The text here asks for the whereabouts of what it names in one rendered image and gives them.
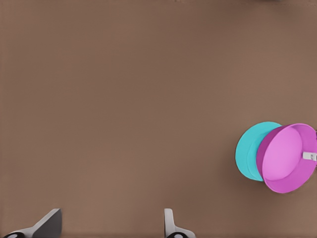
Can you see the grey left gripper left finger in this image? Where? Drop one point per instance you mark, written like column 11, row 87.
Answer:
column 47, row 224

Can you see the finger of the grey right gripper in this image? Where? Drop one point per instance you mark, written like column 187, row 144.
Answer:
column 309, row 156

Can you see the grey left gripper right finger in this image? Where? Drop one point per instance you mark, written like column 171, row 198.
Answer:
column 170, row 223

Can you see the pink plate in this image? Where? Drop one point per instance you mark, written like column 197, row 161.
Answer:
column 282, row 158

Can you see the blue plate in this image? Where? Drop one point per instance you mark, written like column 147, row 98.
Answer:
column 247, row 151

